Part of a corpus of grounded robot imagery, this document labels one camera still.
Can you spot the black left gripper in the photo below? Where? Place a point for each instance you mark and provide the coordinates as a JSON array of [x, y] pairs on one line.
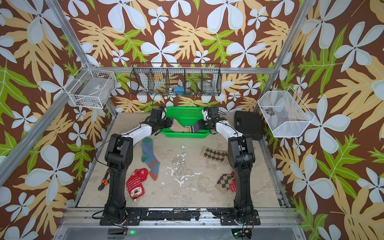
[[169, 122]]

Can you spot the white wire basket left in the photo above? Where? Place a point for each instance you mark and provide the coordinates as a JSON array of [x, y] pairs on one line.
[[91, 87]]

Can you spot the white mesh basket right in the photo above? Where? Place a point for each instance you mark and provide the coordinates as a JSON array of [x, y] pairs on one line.
[[285, 113]]

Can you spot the brown argyle sock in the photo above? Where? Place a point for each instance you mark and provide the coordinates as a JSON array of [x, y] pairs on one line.
[[223, 183], [212, 154]]

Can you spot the cream purple striped sock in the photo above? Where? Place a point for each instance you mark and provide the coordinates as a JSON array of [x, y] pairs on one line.
[[179, 128]]

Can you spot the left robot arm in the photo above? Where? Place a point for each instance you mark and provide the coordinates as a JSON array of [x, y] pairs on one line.
[[119, 156]]

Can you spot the red christmas sock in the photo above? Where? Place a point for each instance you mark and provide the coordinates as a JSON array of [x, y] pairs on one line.
[[233, 187], [134, 184]]

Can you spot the green plastic basket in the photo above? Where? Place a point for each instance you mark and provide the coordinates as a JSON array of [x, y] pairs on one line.
[[185, 116]]

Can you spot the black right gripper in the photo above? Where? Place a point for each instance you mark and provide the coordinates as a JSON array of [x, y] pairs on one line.
[[202, 123]]

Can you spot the black wire shelf basket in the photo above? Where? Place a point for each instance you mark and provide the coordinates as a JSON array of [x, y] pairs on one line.
[[175, 79]]

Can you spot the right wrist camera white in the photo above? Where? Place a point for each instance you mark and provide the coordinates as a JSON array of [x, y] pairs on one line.
[[205, 114]]

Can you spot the black plastic tool case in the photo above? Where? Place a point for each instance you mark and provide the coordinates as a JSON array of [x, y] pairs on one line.
[[249, 123]]

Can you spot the orange black pliers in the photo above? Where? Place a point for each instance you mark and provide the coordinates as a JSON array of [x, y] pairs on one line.
[[105, 181]]

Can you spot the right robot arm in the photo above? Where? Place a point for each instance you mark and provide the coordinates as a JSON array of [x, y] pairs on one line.
[[241, 157]]

